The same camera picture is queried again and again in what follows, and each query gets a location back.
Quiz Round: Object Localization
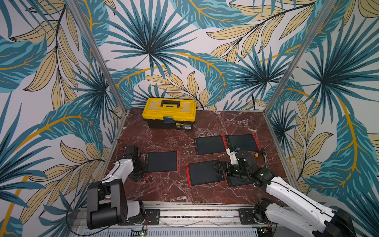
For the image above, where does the screwdriver with black handle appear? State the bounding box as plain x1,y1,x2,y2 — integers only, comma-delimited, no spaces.
254,142,272,158

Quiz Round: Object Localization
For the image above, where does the ratchet wrench green handle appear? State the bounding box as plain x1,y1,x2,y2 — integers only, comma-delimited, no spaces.
262,151,270,169

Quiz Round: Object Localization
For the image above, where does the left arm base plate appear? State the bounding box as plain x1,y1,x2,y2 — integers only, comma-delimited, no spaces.
120,209,160,226

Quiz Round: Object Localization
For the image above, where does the writing tablet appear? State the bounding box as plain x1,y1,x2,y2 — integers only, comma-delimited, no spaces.
186,160,225,187
145,151,180,173
226,134,260,152
226,176,250,188
194,135,226,156

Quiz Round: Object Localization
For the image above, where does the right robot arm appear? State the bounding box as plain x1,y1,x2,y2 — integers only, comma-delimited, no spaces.
213,150,356,237

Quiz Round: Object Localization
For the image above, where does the right aluminium corner post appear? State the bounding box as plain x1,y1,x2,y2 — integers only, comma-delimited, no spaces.
264,0,337,116

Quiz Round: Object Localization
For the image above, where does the aluminium corner post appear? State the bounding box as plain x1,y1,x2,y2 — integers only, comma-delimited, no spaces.
67,0,128,115
264,0,337,116

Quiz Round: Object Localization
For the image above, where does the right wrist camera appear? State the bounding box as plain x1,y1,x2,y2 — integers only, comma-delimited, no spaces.
226,148,240,165

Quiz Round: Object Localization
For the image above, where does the aluminium frame rail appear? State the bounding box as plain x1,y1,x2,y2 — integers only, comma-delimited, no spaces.
69,203,325,237

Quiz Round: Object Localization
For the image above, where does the left aluminium corner post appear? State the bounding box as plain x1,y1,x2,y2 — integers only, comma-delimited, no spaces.
67,0,128,115

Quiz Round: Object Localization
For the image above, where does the yellow black toolbox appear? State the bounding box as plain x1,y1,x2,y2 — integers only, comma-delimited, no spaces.
142,98,196,130

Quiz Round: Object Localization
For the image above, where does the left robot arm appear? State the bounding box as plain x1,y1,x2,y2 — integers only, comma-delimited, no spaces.
86,146,148,230

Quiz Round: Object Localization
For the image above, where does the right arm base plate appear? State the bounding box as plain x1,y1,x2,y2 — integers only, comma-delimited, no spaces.
238,208,269,225

